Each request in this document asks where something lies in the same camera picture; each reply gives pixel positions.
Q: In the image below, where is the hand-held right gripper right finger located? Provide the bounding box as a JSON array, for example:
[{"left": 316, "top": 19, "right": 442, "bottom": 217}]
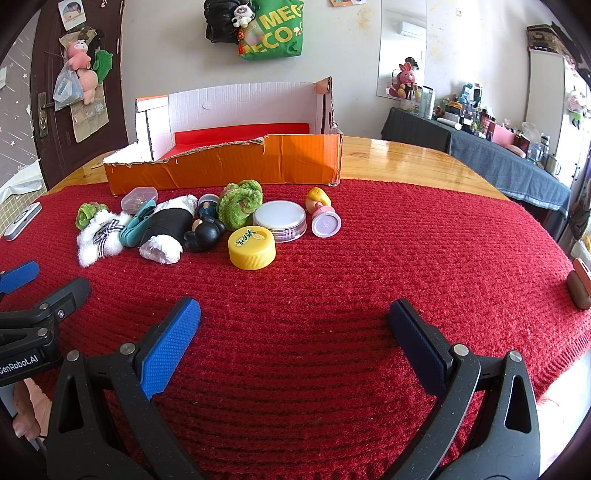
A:
[{"left": 388, "top": 298, "right": 541, "bottom": 480}]

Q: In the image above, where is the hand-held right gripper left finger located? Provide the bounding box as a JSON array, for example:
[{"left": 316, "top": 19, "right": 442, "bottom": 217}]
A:
[{"left": 45, "top": 296, "right": 206, "bottom": 480}]

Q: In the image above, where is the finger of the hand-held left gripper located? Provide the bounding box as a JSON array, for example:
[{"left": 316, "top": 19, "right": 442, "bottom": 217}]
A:
[
  {"left": 0, "top": 261, "right": 41, "bottom": 296},
  {"left": 0, "top": 277, "right": 92, "bottom": 344}
]

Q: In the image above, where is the white fluffy bow hair clip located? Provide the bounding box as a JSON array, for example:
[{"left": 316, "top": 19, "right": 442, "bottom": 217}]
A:
[{"left": 76, "top": 210, "right": 126, "bottom": 268}]

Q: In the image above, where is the small green plush scrunchie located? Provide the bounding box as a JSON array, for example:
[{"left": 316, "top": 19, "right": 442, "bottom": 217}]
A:
[{"left": 75, "top": 202, "right": 105, "bottom": 232}]

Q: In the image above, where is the teal hair claw clip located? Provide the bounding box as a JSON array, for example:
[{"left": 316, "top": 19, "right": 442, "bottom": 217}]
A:
[{"left": 119, "top": 199, "right": 158, "bottom": 249}]

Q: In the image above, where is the black mouse figurine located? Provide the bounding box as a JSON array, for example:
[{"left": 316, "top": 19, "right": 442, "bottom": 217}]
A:
[{"left": 184, "top": 217, "right": 227, "bottom": 253}]

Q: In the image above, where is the small clear plastic box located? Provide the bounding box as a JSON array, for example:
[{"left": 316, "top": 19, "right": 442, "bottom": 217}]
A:
[{"left": 120, "top": 187, "right": 158, "bottom": 214}]

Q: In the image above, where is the black and white plush roll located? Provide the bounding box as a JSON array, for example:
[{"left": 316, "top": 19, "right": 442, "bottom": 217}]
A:
[{"left": 139, "top": 194, "right": 199, "bottom": 265}]

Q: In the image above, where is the yellow bottle cap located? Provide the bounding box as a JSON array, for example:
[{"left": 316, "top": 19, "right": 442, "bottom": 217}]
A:
[{"left": 228, "top": 226, "right": 277, "bottom": 270}]

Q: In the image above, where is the small blue figurine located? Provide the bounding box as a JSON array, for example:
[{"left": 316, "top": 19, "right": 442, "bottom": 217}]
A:
[{"left": 196, "top": 194, "right": 220, "bottom": 221}]

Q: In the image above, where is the yellow haired pink doll figurine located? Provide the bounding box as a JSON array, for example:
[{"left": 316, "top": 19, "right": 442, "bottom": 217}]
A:
[{"left": 305, "top": 186, "right": 342, "bottom": 238}]

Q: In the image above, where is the large green plush scrunchie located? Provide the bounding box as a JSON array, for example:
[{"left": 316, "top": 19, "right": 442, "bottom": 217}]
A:
[{"left": 217, "top": 180, "right": 265, "bottom": 230}]

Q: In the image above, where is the round white lidded container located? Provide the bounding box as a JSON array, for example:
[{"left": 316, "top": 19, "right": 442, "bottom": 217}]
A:
[{"left": 252, "top": 200, "right": 308, "bottom": 243}]

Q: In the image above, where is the orange cardboard box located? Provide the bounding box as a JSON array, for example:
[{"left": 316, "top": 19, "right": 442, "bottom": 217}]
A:
[{"left": 102, "top": 76, "right": 345, "bottom": 197}]

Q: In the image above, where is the person's left hand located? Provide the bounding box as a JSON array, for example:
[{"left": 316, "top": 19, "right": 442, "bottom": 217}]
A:
[{"left": 11, "top": 378, "right": 54, "bottom": 441}]

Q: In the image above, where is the grey flat device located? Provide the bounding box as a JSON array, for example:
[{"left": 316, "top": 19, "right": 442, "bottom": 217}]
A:
[{"left": 4, "top": 202, "right": 43, "bottom": 241}]

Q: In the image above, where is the white plastic sheet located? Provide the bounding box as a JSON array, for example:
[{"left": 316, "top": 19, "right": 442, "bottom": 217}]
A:
[{"left": 0, "top": 166, "right": 47, "bottom": 201}]

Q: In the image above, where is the red knitted blanket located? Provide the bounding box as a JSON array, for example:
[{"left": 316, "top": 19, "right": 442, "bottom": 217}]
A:
[{"left": 0, "top": 178, "right": 591, "bottom": 480}]

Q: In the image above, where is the dark brown door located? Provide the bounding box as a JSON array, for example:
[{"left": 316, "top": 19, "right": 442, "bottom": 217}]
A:
[{"left": 28, "top": 0, "right": 130, "bottom": 192}]

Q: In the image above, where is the beige hanging organizer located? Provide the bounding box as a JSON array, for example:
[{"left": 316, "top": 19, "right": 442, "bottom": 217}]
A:
[{"left": 71, "top": 99, "right": 112, "bottom": 143}]

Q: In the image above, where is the brown rounded object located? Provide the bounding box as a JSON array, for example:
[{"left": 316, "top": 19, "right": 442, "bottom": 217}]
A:
[{"left": 566, "top": 258, "right": 591, "bottom": 309}]

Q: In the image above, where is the clear plastic bag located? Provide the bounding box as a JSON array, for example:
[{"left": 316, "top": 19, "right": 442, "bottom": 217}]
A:
[{"left": 53, "top": 62, "right": 85, "bottom": 112}]

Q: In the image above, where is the dark cloth covered side table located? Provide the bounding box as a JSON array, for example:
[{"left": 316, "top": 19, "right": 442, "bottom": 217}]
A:
[{"left": 381, "top": 107, "right": 573, "bottom": 227}]

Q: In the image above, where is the pink plush toy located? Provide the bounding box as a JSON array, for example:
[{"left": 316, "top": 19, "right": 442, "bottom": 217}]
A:
[
  {"left": 76, "top": 67, "right": 99, "bottom": 106},
  {"left": 66, "top": 39, "right": 90, "bottom": 70}
]

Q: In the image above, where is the pink box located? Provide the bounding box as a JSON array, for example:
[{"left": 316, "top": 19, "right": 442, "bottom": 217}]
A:
[{"left": 492, "top": 129, "right": 529, "bottom": 153}]

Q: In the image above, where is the green plush toy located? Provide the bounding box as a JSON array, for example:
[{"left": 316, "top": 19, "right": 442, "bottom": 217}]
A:
[{"left": 92, "top": 48, "right": 114, "bottom": 86}]

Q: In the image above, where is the cluster of cosmetic bottles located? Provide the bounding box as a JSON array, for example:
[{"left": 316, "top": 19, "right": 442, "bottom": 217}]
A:
[{"left": 399, "top": 83, "right": 561, "bottom": 176}]

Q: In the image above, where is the pink rabbit plush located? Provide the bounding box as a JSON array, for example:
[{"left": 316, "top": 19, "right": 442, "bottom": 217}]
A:
[{"left": 389, "top": 58, "right": 421, "bottom": 100}]

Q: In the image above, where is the white cabinet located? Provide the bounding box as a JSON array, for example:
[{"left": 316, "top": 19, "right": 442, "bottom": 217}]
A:
[{"left": 524, "top": 23, "right": 591, "bottom": 195}]

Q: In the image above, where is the black bag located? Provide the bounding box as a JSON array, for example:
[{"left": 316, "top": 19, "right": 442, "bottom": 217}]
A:
[{"left": 204, "top": 0, "right": 252, "bottom": 44}]

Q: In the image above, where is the dark patterned box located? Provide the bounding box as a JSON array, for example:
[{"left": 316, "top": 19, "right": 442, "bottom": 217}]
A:
[{"left": 526, "top": 23, "right": 568, "bottom": 54}]

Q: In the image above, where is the green tote bag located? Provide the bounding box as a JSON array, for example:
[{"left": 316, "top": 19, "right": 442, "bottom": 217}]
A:
[{"left": 238, "top": 0, "right": 305, "bottom": 62}]

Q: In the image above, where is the wall mirror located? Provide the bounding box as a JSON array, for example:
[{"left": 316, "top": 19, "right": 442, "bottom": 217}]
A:
[{"left": 376, "top": 0, "right": 428, "bottom": 100}]

